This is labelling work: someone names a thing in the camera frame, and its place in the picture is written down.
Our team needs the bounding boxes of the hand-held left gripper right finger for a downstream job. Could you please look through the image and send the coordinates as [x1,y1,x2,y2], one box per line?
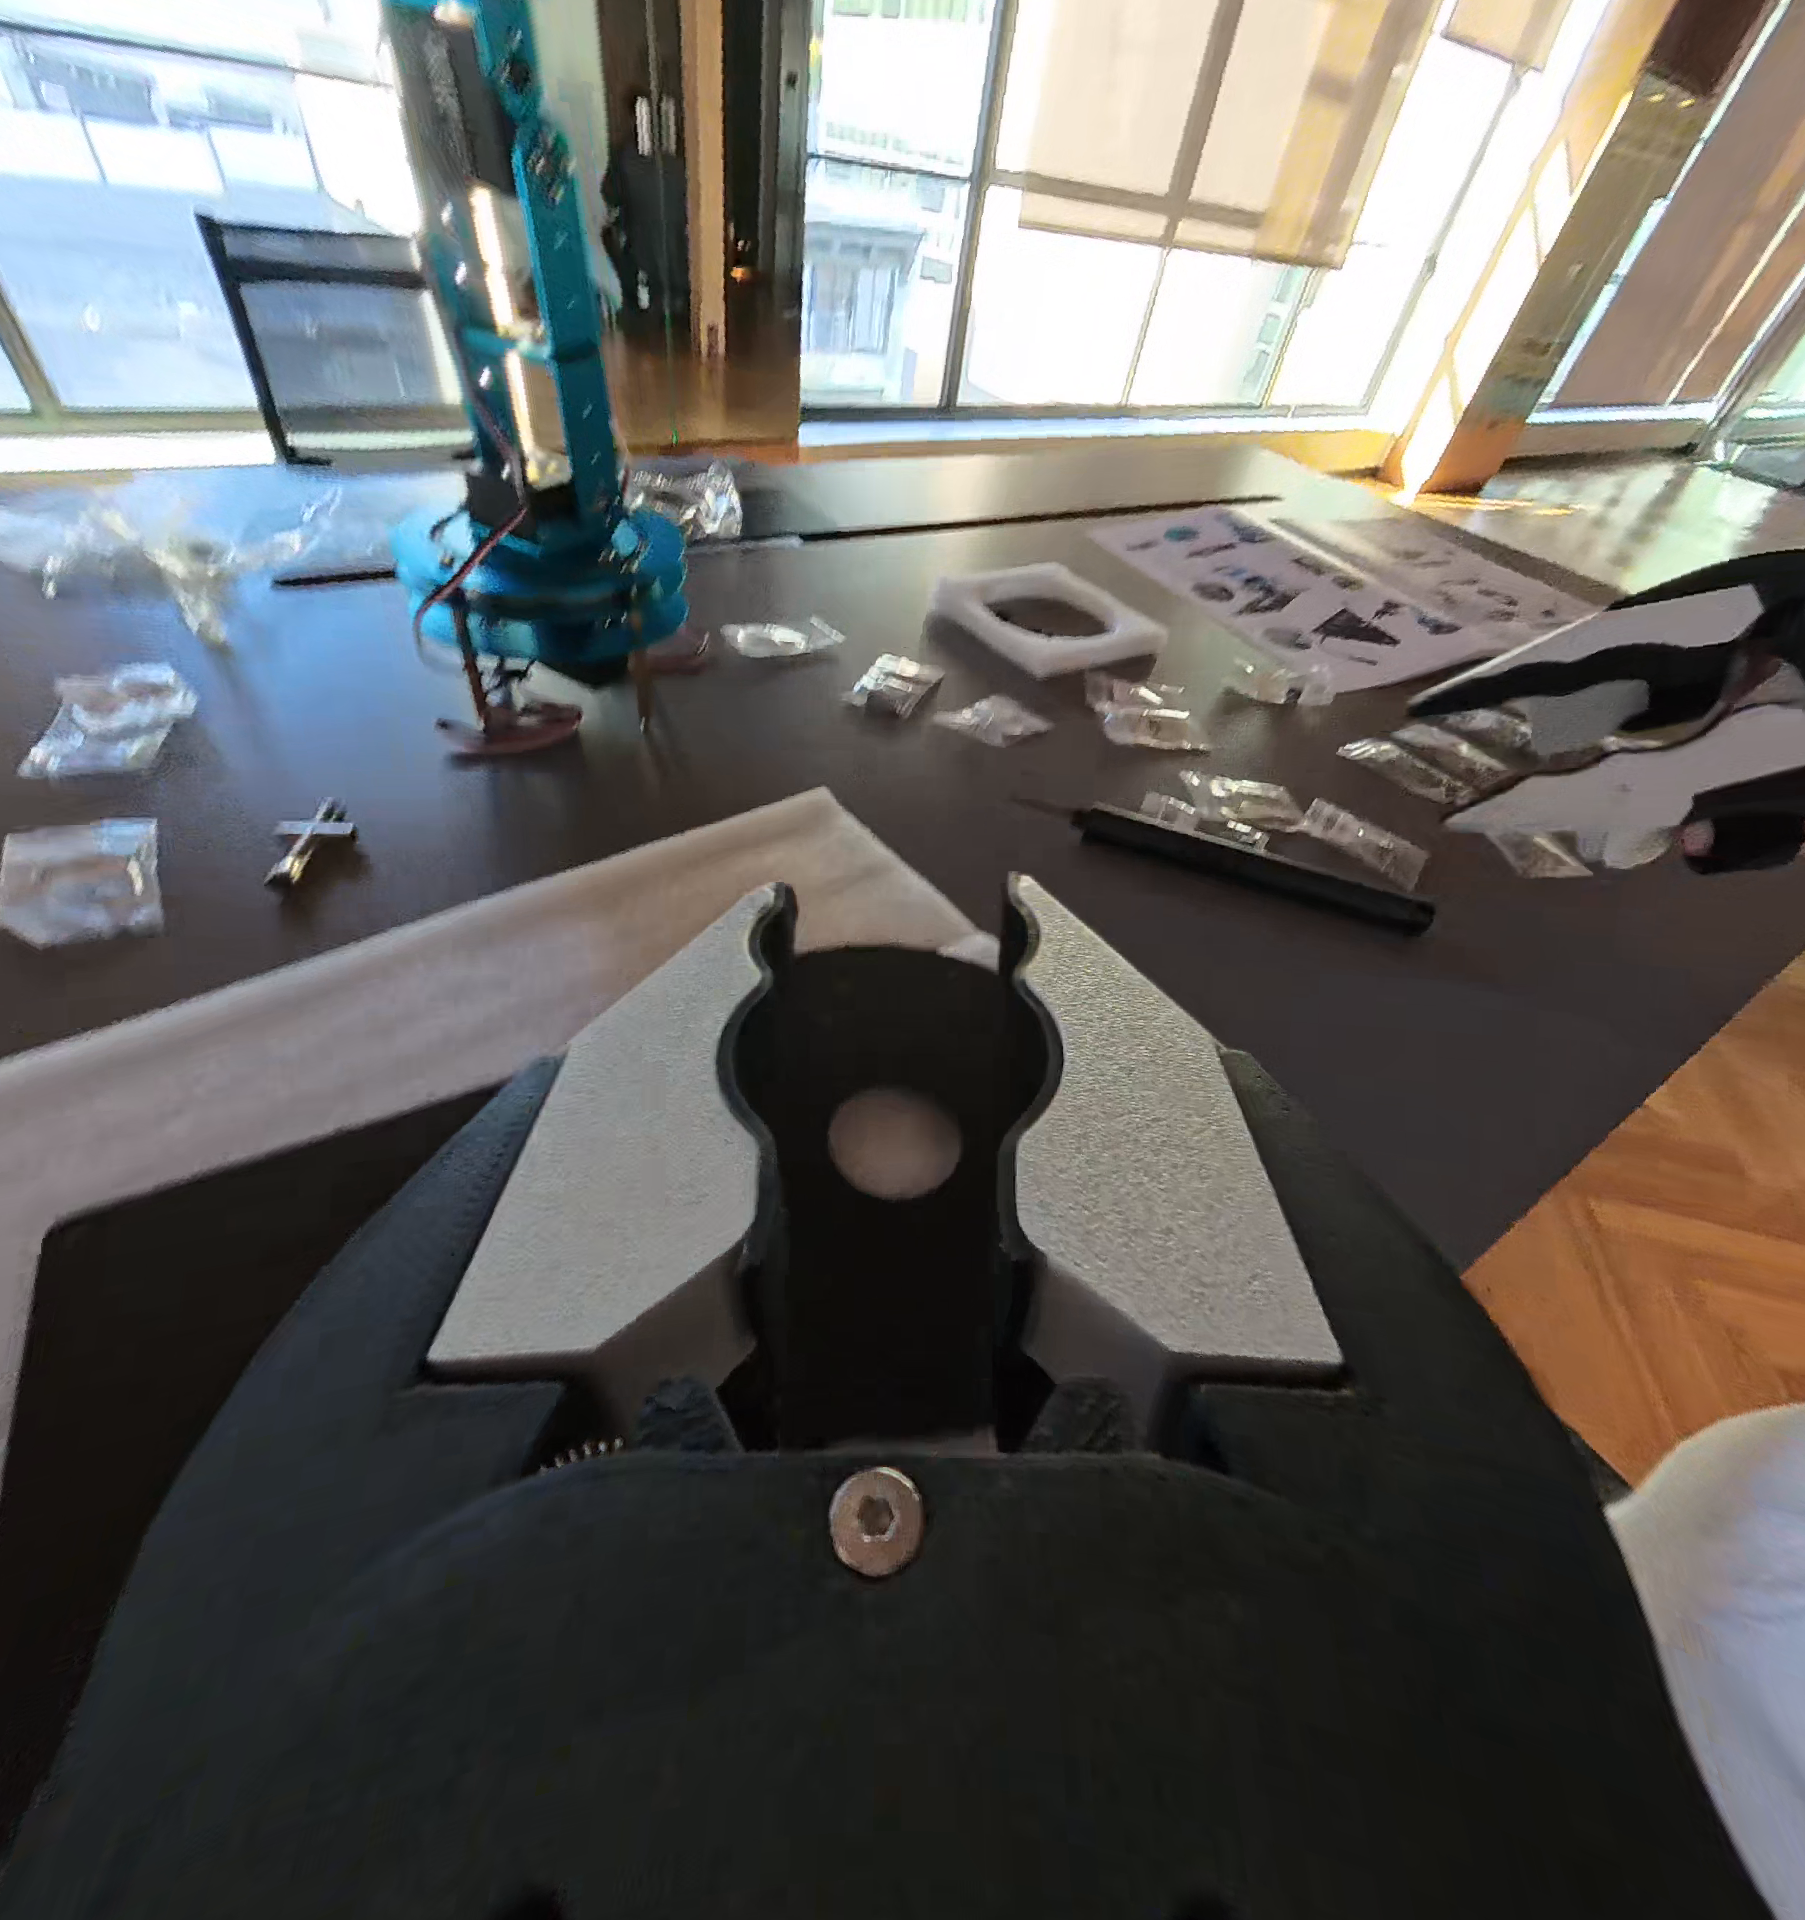
[1004,876,1349,1434]

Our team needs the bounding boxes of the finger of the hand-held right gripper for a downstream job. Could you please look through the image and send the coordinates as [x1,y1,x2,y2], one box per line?
[1443,704,1805,876]
[1402,545,1805,740]

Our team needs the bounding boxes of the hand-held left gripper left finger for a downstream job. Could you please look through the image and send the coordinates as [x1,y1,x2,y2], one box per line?
[423,879,800,1427]

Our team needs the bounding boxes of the black plate with round hole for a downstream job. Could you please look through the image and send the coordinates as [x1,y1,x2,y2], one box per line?
[769,947,1015,1451]

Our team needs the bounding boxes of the square white foam frame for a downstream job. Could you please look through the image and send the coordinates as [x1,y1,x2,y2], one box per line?
[926,562,1166,676]

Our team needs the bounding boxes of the printed instruction sheet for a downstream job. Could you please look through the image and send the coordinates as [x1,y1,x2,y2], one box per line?
[1087,503,1597,694]

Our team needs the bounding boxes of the black screwdriver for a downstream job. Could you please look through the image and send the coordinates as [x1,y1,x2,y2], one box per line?
[1015,797,1439,939]

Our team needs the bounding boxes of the small metal cross wrench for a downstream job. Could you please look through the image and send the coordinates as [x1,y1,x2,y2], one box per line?
[265,803,359,886]

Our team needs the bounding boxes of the pale roller blind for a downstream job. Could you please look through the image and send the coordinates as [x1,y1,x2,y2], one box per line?
[1022,0,1443,271]

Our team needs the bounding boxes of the person's white clothing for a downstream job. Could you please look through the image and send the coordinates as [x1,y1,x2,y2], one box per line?
[1608,1392,1805,1920]

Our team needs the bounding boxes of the crumpled clear plastic bags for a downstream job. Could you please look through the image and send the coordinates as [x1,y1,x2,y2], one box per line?
[0,477,343,644]

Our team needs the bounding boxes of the black framed board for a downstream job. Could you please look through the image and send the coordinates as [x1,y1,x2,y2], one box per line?
[198,211,472,469]

